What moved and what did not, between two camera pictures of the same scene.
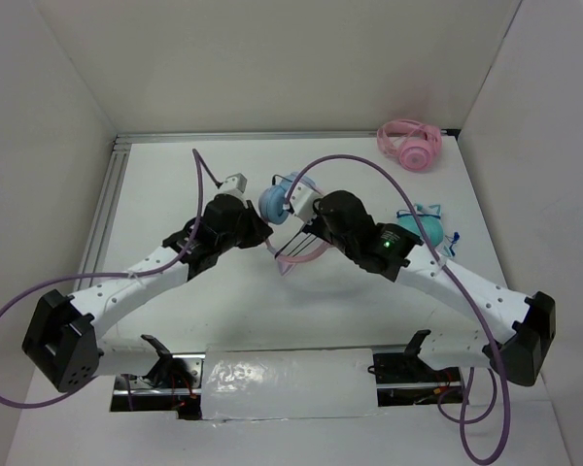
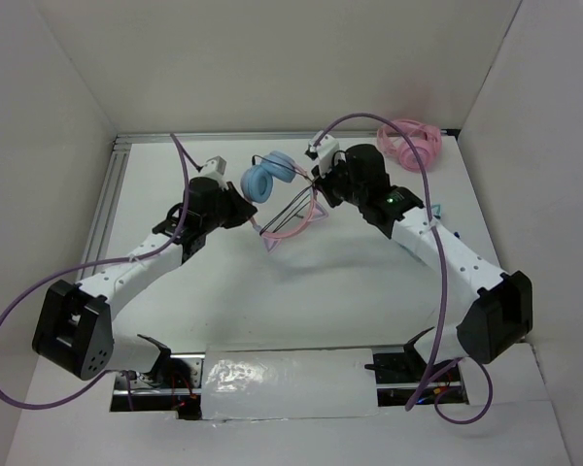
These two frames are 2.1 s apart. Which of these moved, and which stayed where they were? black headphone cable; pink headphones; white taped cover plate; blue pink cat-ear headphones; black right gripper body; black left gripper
Moved: black left gripper; black headphone cable; black right gripper body; blue pink cat-ear headphones
Stayed: white taped cover plate; pink headphones
